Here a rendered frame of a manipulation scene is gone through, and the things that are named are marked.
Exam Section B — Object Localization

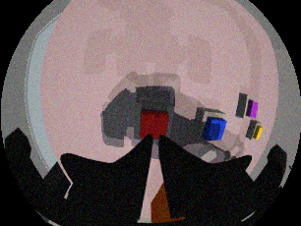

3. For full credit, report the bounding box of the purple button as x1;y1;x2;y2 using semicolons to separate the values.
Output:
235;92;258;120

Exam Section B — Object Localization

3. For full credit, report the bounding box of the red button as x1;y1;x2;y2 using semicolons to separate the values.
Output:
135;100;174;141

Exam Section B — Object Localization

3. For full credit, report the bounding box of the yellow button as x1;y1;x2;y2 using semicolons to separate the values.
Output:
245;120;263;141

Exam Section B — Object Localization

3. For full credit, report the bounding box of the blue button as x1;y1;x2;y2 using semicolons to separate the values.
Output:
191;108;226;141

